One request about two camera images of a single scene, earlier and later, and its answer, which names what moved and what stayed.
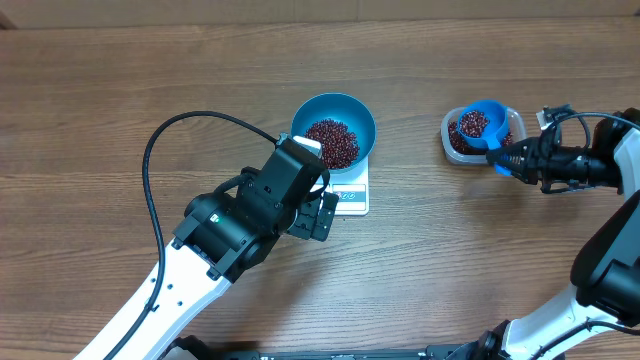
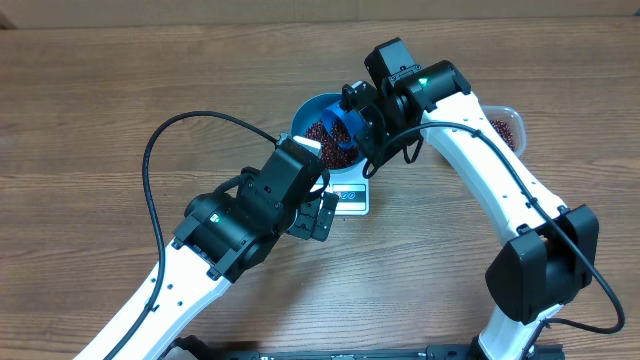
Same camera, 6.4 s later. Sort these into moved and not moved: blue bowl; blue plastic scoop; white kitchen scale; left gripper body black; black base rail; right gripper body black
Moved: right gripper body black; blue plastic scoop
Not moved: blue bowl; white kitchen scale; left gripper body black; black base rail
